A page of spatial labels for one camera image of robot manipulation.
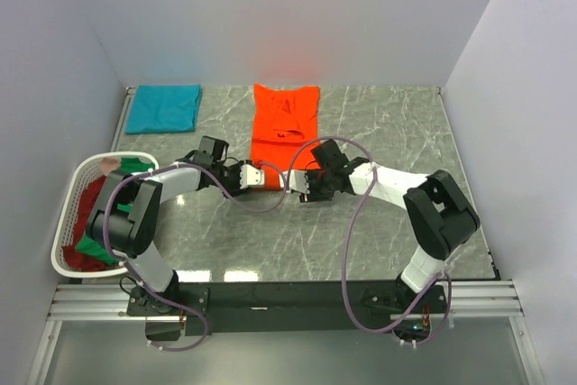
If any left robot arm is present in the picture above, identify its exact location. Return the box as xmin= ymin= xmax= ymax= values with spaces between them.
xmin=86 ymin=136 xmax=249 ymax=315

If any dark red t-shirt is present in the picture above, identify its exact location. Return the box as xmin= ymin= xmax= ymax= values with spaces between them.
xmin=62 ymin=176 xmax=107 ymax=272

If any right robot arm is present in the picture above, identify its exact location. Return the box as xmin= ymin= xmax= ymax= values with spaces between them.
xmin=286 ymin=138 xmax=481 ymax=312

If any green t-shirt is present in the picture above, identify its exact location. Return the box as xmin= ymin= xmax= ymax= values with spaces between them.
xmin=77 ymin=157 xmax=155 ymax=267

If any beige garment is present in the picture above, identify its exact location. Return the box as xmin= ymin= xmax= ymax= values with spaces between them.
xmin=99 ymin=157 xmax=122 ymax=176

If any orange t-shirt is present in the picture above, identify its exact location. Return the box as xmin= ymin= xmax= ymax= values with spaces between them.
xmin=250 ymin=84 xmax=320 ymax=190

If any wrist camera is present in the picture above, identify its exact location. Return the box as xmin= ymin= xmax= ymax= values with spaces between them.
xmin=240 ymin=164 xmax=266 ymax=189
xmin=283 ymin=170 xmax=310 ymax=194

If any black base beam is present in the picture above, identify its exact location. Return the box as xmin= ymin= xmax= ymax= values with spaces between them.
xmin=125 ymin=280 xmax=450 ymax=344

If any aluminium frame rail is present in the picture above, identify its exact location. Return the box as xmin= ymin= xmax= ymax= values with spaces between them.
xmin=47 ymin=281 xmax=524 ymax=322

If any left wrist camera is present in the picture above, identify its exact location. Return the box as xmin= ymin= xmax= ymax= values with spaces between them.
xmin=240 ymin=164 xmax=266 ymax=189

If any folded teal t-shirt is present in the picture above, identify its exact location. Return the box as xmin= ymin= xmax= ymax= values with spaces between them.
xmin=124 ymin=85 xmax=202 ymax=135

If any white laundry basket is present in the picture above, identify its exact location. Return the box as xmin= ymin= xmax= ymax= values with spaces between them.
xmin=50 ymin=151 xmax=159 ymax=279

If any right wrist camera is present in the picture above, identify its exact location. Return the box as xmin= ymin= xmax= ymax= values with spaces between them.
xmin=283 ymin=170 xmax=310 ymax=194

